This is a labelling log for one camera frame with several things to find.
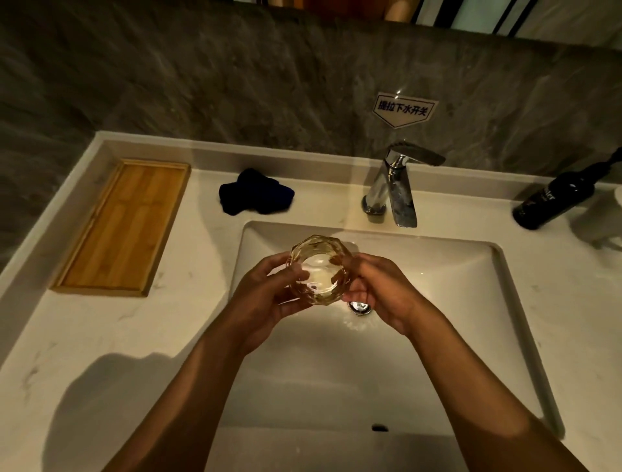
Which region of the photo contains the person's left hand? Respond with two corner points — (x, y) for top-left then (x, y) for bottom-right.
(220, 252), (316, 357)

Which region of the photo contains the person's right hand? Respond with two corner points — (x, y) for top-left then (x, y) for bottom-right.
(330, 252), (439, 337)

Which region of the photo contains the clear faceted drinking glass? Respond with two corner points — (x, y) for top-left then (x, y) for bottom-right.
(286, 235), (354, 306)

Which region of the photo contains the person's left forearm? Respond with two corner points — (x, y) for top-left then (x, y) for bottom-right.
(102, 327), (260, 472)

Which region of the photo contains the person's right forearm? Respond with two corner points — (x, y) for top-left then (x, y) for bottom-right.
(403, 309), (604, 472)

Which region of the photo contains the chrome sink faucet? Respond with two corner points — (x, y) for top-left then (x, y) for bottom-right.
(361, 141), (447, 229)

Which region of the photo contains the dark blue crumpled cloth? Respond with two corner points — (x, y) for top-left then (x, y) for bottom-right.
(218, 168), (295, 216)

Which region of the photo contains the white rectangular sink basin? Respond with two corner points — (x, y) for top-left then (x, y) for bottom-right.
(214, 221), (567, 472)

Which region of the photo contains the bamboo wooden tray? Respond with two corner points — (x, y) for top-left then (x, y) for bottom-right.
(50, 159), (192, 298)

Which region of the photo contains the black pump bottle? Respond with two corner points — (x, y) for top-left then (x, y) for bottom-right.
(512, 146), (622, 230)

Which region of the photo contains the black framed mirror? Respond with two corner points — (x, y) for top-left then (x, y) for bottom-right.
(233, 0), (541, 37)

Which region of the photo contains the white wall label sticker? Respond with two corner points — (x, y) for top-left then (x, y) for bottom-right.
(373, 91), (440, 129)

